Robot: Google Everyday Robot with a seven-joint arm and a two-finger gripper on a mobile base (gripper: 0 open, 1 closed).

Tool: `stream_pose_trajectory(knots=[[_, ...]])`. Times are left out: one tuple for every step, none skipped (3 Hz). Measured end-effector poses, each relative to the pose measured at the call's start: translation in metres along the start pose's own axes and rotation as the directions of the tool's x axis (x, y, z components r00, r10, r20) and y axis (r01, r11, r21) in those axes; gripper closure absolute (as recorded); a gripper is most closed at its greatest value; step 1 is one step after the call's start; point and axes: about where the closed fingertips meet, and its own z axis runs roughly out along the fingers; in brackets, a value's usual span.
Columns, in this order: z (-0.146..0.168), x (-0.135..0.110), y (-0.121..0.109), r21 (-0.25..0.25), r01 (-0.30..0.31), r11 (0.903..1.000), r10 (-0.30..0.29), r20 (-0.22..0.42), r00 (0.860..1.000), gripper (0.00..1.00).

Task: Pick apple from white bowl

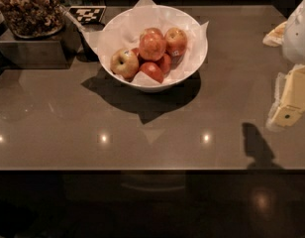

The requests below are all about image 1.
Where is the top red apple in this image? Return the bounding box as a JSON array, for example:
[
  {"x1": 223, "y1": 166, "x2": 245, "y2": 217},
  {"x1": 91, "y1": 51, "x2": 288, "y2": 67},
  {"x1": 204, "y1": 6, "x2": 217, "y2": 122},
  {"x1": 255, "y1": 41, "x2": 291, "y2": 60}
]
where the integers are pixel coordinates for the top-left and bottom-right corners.
[{"x1": 139, "y1": 28, "x2": 166, "y2": 61}]

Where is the yellow-green apple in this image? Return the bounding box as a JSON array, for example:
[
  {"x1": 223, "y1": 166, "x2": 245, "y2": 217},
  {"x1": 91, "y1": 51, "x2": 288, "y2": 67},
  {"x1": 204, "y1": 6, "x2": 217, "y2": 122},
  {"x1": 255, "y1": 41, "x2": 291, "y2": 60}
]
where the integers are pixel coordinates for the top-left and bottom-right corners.
[{"x1": 110, "y1": 48, "x2": 139, "y2": 79}]

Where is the white bowl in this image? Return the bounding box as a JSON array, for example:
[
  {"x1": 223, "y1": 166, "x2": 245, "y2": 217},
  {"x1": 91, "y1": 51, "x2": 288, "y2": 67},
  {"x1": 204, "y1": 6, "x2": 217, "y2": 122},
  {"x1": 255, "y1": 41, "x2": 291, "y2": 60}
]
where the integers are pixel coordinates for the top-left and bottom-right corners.
[{"x1": 96, "y1": 4, "x2": 209, "y2": 94}]

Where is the black white fiducial marker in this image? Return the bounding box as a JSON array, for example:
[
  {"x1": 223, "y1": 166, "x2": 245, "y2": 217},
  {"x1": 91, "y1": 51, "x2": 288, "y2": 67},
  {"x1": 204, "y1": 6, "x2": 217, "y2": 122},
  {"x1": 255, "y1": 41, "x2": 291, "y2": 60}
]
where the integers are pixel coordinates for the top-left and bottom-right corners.
[{"x1": 69, "y1": 6, "x2": 106, "y2": 25}]

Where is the front red apple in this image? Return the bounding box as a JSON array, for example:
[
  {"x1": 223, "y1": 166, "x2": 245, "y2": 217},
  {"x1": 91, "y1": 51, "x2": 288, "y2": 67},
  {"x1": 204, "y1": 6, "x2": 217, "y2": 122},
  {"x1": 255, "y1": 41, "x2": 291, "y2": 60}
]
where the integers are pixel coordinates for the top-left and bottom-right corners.
[{"x1": 140, "y1": 61, "x2": 163, "y2": 83}]

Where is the dark metal stand box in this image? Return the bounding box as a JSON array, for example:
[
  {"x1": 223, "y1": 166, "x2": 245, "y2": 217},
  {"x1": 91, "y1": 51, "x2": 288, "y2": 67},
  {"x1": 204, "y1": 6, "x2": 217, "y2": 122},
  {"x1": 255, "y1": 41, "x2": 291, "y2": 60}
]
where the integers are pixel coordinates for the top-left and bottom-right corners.
[{"x1": 0, "y1": 23, "x2": 81, "y2": 69}]

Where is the white paper bowl liner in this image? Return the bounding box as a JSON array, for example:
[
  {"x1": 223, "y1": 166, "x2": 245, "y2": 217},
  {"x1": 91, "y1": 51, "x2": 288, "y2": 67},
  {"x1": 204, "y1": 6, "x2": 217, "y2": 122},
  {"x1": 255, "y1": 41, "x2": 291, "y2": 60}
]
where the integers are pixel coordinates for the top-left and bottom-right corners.
[{"x1": 81, "y1": 0, "x2": 210, "y2": 88}]

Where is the glass jar of granola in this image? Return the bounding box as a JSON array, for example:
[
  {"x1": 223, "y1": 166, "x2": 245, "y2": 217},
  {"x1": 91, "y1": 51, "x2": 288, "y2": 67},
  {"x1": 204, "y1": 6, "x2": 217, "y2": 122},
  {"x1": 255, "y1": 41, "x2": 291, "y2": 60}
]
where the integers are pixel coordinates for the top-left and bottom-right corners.
[{"x1": 0, "y1": 0, "x2": 64, "y2": 39}]

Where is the small red apple middle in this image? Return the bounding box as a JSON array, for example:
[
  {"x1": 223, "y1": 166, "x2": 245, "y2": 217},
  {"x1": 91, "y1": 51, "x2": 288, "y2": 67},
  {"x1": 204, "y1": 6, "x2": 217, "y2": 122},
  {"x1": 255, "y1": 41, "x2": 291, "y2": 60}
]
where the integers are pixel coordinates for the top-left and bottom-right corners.
[{"x1": 156, "y1": 54, "x2": 171, "y2": 74}]

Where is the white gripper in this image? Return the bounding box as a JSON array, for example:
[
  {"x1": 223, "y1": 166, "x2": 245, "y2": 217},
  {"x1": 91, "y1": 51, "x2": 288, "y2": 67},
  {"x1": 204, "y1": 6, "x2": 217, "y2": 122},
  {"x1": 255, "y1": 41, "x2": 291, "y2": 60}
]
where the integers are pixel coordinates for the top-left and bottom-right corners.
[{"x1": 262, "y1": 0, "x2": 305, "y2": 130}]

